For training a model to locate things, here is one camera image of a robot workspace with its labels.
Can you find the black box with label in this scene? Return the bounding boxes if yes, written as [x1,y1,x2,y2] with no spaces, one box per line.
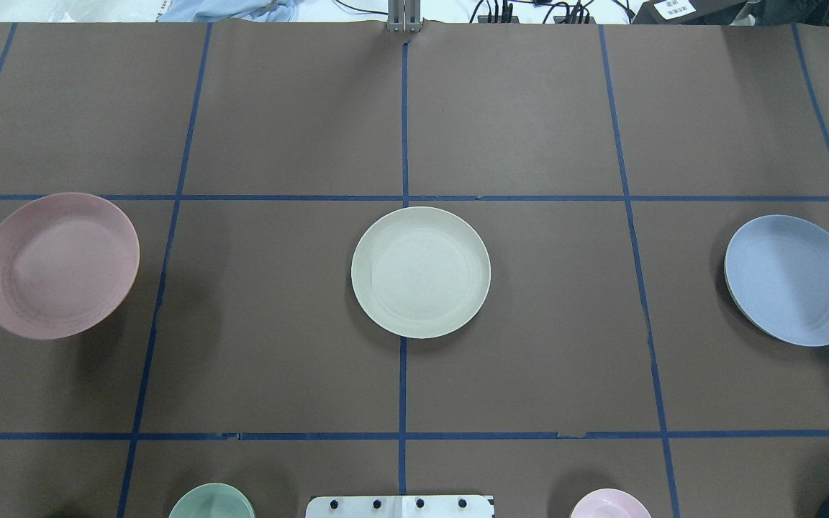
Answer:
[631,1,768,26]

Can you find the pink plate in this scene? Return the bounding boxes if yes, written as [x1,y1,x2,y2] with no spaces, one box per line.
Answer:
[0,191,140,340]

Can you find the green bowl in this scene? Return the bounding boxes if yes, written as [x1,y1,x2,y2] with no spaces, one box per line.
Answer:
[168,483,256,518]

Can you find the grey metal camera post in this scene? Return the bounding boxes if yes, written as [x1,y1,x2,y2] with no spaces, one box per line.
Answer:
[386,0,423,33]

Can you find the black cables behind table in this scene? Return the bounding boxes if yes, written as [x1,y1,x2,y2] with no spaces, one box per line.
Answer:
[334,0,635,25]

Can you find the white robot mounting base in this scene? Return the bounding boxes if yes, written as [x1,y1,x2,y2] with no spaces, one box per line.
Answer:
[305,494,496,517]

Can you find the pink bowl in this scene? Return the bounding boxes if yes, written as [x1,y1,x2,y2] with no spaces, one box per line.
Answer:
[569,489,651,518]

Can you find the light blue plate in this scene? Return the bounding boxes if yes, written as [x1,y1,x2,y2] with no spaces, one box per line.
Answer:
[723,215,829,347]

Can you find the light blue cloth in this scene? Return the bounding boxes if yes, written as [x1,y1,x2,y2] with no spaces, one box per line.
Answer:
[157,1,297,23]

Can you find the cream white plate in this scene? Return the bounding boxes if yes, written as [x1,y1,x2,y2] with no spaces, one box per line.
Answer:
[350,206,492,339]

